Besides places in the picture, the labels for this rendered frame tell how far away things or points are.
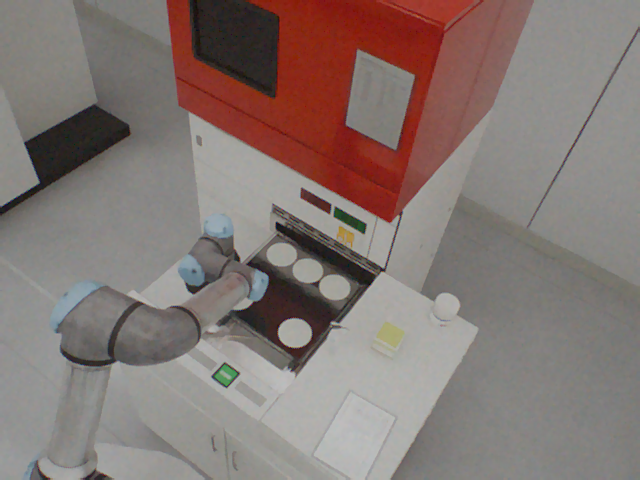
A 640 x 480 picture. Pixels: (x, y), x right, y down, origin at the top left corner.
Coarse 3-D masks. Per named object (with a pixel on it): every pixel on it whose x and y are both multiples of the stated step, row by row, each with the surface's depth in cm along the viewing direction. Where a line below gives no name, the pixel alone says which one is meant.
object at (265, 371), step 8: (216, 328) 167; (208, 336) 165; (224, 344) 164; (232, 344) 164; (240, 344) 164; (224, 352) 162; (232, 352) 162; (240, 352) 163; (248, 352) 163; (240, 360) 161; (248, 360) 161; (256, 360) 161; (264, 360) 162; (248, 368) 159; (256, 368) 160; (264, 368) 160; (272, 368) 160; (256, 376) 158; (264, 376) 158; (272, 376) 159; (280, 376) 159; (272, 384) 157
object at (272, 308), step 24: (288, 240) 190; (264, 264) 182; (288, 288) 177; (312, 288) 178; (240, 312) 169; (264, 312) 170; (288, 312) 171; (312, 312) 172; (336, 312) 173; (264, 336) 165; (312, 336) 166
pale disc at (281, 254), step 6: (270, 246) 187; (276, 246) 187; (282, 246) 188; (288, 246) 188; (270, 252) 186; (276, 252) 186; (282, 252) 186; (288, 252) 186; (294, 252) 187; (270, 258) 184; (276, 258) 184; (282, 258) 184; (288, 258) 185; (294, 258) 185; (276, 264) 183; (282, 264) 183; (288, 264) 183
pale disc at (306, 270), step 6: (294, 264) 183; (300, 264) 184; (306, 264) 184; (312, 264) 184; (318, 264) 184; (294, 270) 182; (300, 270) 182; (306, 270) 182; (312, 270) 183; (318, 270) 183; (300, 276) 180; (306, 276) 181; (312, 276) 181; (318, 276) 181
